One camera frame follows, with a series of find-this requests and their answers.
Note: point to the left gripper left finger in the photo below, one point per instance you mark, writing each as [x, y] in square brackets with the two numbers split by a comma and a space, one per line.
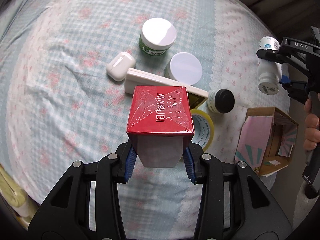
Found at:
[84, 203]

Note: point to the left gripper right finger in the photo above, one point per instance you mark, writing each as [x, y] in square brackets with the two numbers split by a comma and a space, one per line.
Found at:
[235, 203]

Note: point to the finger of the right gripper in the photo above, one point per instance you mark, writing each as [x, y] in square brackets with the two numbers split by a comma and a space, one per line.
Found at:
[297, 90]
[291, 51]

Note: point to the white pill bottle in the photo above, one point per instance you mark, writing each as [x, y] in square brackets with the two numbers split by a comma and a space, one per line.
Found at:
[269, 72]

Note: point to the yellow tape roll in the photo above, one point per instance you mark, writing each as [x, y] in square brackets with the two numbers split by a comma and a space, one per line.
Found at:
[204, 129]

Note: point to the green jar white lid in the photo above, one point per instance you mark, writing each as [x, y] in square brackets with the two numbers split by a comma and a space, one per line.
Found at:
[185, 68]

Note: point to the red Marubi box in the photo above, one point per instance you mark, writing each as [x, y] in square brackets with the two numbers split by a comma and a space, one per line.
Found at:
[160, 126]

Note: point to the green jar with label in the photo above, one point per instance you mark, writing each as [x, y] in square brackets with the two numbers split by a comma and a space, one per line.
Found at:
[157, 36]

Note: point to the white earbuds case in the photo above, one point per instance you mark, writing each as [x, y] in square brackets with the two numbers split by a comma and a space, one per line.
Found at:
[118, 67]

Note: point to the person right hand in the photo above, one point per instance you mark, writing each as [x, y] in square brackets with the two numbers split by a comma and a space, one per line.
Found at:
[311, 134]

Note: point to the yellow green blanket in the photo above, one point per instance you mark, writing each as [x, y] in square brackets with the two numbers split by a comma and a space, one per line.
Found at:
[22, 206]

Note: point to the cardboard box pink lining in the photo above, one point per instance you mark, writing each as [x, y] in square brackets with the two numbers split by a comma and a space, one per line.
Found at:
[267, 140]

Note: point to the small jar black lid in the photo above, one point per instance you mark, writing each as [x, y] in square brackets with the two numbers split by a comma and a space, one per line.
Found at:
[221, 101]

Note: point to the white remote thermometer device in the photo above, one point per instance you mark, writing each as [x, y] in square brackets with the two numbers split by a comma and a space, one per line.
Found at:
[135, 77]

